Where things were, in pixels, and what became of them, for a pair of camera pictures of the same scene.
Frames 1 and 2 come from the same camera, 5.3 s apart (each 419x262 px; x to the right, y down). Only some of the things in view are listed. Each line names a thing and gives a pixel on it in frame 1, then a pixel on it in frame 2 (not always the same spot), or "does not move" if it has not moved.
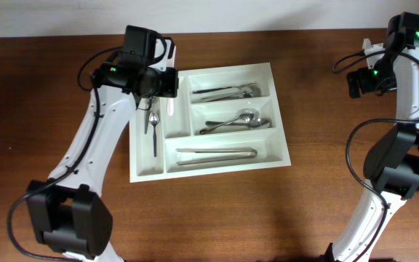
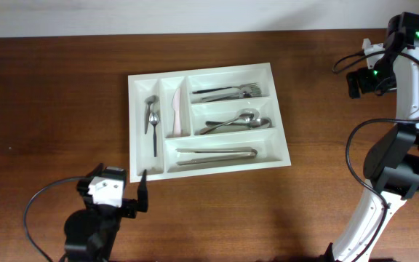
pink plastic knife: [170, 61] → [176, 105]
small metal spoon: [153, 118] does not move
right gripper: [366, 84] does not move
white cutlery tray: [221, 119] does not move
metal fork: [254, 92] does not move
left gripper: [171, 86] → [132, 205]
